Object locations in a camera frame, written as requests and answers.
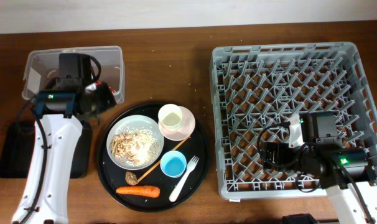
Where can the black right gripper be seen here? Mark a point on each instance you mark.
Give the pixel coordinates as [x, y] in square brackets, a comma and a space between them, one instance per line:
[281, 149]

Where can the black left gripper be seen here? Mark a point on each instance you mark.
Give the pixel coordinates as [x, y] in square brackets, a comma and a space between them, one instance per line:
[106, 93]

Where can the red snack wrapper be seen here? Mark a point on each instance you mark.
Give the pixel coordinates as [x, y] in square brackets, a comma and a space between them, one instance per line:
[110, 88]

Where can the grey plate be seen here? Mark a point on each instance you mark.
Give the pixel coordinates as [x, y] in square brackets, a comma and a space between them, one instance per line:
[127, 125]

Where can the pink saucer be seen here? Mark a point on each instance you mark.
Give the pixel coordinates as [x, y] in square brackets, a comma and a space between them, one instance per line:
[187, 127]

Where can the blue bowl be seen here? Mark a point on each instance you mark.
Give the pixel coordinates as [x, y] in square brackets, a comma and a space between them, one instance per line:
[173, 164]

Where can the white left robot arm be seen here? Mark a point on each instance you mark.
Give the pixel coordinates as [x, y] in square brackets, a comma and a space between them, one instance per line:
[58, 127]

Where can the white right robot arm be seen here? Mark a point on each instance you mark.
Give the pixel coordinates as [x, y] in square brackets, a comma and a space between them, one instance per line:
[345, 174]

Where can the clear plastic waste bin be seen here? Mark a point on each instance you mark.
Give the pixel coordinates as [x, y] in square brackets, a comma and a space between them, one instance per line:
[43, 65]

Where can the grey dishwasher rack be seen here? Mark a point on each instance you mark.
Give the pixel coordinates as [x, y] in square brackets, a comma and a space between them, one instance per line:
[261, 93]

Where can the peanut shell scraps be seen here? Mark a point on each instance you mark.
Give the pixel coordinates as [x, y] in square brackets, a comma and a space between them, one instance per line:
[126, 146]

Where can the pile of white rice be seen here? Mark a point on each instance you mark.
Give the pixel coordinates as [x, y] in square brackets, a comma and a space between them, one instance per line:
[150, 145]

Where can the cream cup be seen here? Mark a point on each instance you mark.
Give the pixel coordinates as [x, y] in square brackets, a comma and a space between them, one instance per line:
[170, 116]

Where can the round black serving tray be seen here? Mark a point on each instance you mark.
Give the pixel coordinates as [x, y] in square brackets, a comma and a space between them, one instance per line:
[112, 167]

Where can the white plastic fork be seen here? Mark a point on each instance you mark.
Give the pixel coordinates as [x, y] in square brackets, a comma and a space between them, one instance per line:
[189, 168]

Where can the walnut shell piece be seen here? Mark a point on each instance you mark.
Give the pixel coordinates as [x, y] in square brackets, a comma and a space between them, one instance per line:
[131, 178]

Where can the black rectangular tray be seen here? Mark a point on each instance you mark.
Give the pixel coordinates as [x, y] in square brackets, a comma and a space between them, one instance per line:
[18, 148]

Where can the orange carrot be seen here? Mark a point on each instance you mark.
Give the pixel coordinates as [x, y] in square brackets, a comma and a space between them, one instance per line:
[145, 191]

